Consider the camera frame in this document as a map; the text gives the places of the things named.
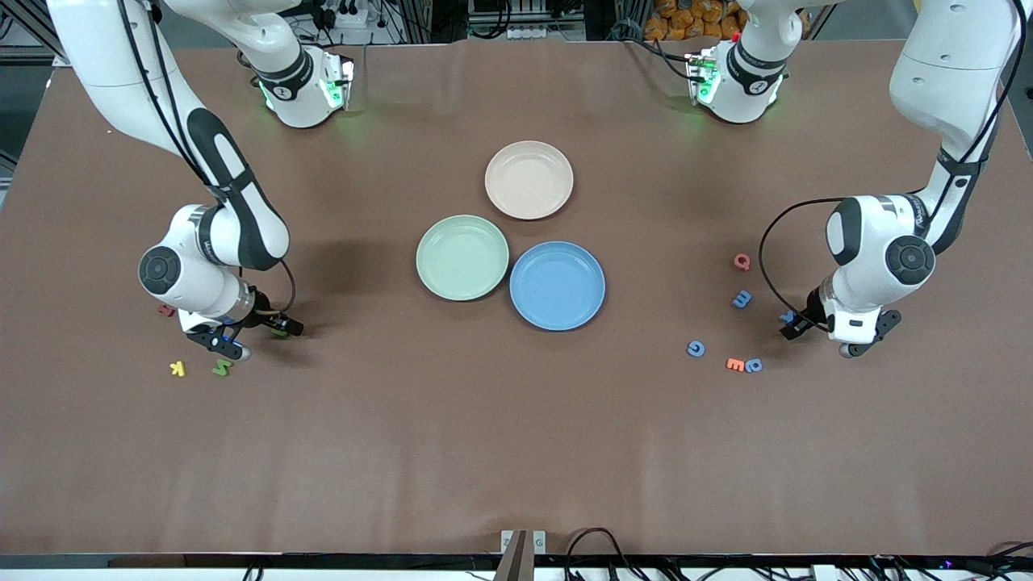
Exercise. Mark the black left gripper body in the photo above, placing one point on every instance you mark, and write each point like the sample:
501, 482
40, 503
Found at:
810, 312

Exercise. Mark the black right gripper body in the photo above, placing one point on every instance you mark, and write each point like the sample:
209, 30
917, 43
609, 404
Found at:
263, 317

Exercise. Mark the blue foam letter m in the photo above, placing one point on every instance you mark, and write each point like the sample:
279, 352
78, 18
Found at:
742, 299

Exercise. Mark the blue foam letter G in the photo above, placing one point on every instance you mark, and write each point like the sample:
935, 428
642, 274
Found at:
688, 349

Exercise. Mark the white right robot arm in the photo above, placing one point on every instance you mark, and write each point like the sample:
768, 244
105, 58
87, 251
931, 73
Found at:
105, 73

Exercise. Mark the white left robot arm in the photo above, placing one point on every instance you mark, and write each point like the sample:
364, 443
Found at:
952, 73

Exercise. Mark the green foam letter Z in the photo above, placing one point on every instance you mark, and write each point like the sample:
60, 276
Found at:
222, 367

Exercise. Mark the pink foam letter Q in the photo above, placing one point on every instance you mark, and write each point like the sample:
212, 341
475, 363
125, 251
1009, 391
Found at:
735, 261

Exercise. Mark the yellow foam letter K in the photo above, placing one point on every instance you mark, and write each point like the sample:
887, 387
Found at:
177, 369

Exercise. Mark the green plate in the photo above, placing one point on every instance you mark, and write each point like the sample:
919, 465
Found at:
462, 257

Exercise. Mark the blue plate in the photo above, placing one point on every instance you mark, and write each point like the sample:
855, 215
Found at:
557, 286

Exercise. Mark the brown table mat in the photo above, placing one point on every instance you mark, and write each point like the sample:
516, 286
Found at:
516, 444

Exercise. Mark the pink plate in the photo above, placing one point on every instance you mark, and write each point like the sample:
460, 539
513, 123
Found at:
529, 179

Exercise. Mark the white power strip with plugs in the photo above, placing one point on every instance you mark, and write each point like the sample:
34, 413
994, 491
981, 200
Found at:
355, 20

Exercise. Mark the pile of orange objects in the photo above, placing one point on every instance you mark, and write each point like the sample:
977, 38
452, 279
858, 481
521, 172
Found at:
686, 20

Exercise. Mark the long white power strip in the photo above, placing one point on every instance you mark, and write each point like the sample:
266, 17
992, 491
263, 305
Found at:
533, 32

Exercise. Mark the grey wedge-shaped post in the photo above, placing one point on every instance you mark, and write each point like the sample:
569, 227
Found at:
516, 561

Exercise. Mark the small metal bracket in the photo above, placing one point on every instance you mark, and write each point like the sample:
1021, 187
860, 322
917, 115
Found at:
539, 539

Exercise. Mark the aluminium frame profile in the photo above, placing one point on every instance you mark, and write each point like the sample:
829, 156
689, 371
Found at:
24, 55

